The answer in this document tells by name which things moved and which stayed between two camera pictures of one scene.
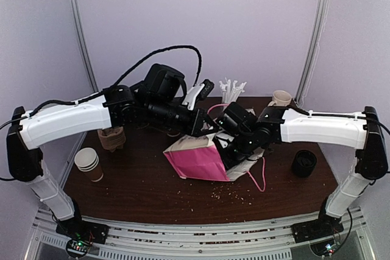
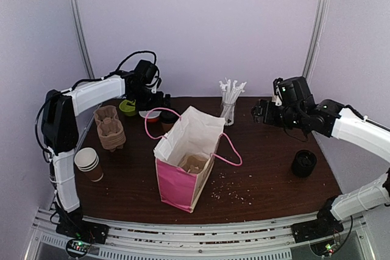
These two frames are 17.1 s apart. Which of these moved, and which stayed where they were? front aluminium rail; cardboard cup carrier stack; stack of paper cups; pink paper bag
Moved: pink paper bag
Stayed: cardboard cup carrier stack; stack of paper cups; front aluminium rail
